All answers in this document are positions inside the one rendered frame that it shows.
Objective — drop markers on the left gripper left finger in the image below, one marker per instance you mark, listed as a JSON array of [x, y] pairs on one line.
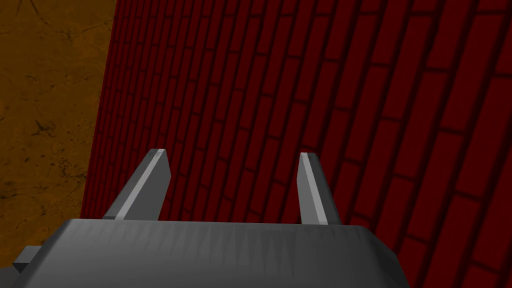
[[144, 192]]

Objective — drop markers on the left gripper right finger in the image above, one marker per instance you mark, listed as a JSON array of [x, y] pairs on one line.
[[315, 196]]

